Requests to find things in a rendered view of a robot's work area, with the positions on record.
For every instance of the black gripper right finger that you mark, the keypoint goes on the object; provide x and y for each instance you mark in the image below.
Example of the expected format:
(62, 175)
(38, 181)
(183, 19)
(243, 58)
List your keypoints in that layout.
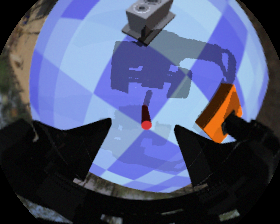
(203, 156)

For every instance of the red peg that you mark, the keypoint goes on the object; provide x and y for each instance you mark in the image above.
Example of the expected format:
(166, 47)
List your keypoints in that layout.
(146, 122)

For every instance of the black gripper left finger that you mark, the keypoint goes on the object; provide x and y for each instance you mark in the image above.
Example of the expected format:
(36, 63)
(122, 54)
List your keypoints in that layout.
(78, 146)

